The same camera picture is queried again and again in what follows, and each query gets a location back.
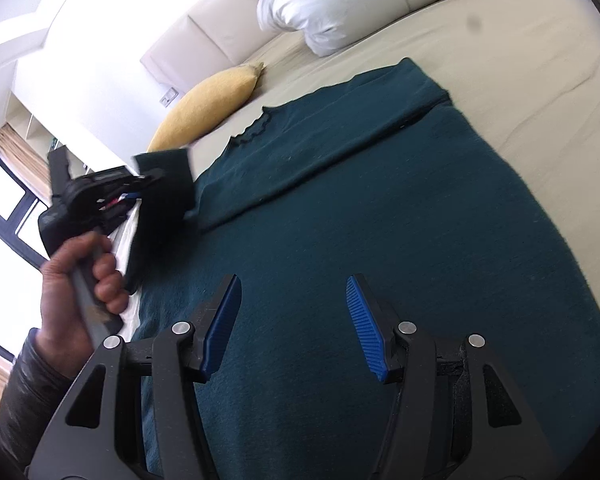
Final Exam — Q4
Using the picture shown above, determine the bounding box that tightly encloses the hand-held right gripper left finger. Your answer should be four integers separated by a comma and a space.
27, 274, 243, 480

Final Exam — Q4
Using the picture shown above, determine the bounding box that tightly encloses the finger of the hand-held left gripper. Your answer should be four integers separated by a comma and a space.
122, 169, 167, 196

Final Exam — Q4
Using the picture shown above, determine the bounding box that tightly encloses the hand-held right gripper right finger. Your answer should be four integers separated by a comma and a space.
346, 274, 563, 480

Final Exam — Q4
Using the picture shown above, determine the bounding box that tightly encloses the dark green knit sweater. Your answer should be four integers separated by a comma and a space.
125, 57, 600, 480

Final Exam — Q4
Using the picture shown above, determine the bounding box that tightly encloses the person's left forearm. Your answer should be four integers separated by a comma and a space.
0, 327, 88, 461

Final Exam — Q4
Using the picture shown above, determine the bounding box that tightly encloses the person's left hand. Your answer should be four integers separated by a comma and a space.
39, 232, 131, 376

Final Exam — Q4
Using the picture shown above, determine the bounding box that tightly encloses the brown curtain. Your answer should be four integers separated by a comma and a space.
0, 125, 51, 201

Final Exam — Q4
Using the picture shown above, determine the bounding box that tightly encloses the window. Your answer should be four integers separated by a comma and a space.
0, 155, 56, 266

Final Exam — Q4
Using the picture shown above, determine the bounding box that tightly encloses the yellow pillow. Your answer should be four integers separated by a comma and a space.
146, 61, 266, 153

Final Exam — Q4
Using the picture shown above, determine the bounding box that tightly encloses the white upholstered headboard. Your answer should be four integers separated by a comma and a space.
140, 0, 281, 106

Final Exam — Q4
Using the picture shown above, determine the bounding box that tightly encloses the white duvet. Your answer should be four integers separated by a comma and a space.
256, 0, 496, 57

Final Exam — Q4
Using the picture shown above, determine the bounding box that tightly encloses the bed with beige sheet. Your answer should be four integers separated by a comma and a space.
105, 0, 600, 361

